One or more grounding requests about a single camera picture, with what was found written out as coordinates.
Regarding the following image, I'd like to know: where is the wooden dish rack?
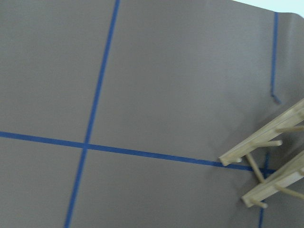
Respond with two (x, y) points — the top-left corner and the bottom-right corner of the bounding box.
(218, 98), (304, 209)

